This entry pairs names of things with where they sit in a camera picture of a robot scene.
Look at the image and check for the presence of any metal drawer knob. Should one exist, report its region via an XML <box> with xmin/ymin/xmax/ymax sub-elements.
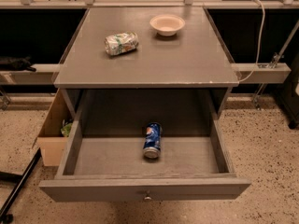
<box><xmin>143</xmin><ymin>191</ymin><xmax>152</xmax><ymax>202</ymax></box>

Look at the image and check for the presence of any white paper bowl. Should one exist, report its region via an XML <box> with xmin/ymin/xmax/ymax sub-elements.
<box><xmin>149</xmin><ymin>14</ymin><xmax>185</xmax><ymax>36</ymax></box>

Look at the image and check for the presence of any grey open top drawer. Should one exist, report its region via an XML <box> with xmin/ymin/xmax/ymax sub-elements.
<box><xmin>38</xmin><ymin>89</ymin><xmax>252</xmax><ymax>203</ymax></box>

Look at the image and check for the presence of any metal diagonal brace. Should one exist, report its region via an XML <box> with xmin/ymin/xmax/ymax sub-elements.
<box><xmin>252</xmin><ymin>19</ymin><xmax>299</xmax><ymax>110</ymax></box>

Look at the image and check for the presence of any brown cardboard box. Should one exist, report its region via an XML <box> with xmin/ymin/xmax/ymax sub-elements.
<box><xmin>36</xmin><ymin>90</ymin><xmax>71</xmax><ymax>167</ymax></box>

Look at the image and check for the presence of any green white soda can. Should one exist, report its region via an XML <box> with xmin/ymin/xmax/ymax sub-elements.
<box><xmin>104</xmin><ymin>32</ymin><xmax>139</xmax><ymax>56</ymax></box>

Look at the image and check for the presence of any white cable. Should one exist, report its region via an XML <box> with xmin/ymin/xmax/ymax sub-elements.
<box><xmin>238</xmin><ymin>0</ymin><xmax>266</xmax><ymax>83</ymax></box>

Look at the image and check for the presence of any black stand leg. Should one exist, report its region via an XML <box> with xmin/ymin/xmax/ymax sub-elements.
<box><xmin>0</xmin><ymin>149</ymin><xmax>41</xmax><ymax>224</ymax></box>

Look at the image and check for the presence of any blue pepsi can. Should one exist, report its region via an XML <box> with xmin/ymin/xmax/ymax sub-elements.
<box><xmin>143</xmin><ymin>122</ymin><xmax>162</xmax><ymax>159</ymax></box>

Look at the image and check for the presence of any black object on ledge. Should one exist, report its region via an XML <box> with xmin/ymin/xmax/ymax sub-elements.
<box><xmin>0</xmin><ymin>56</ymin><xmax>36</xmax><ymax>72</ymax></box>

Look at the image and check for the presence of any grey wooden cabinet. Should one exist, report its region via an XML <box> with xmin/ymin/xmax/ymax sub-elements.
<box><xmin>53</xmin><ymin>6</ymin><xmax>240</xmax><ymax>120</ymax></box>

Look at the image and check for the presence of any green snack bag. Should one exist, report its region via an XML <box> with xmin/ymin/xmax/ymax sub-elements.
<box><xmin>61</xmin><ymin>119</ymin><xmax>73</xmax><ymax>137</ymax></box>

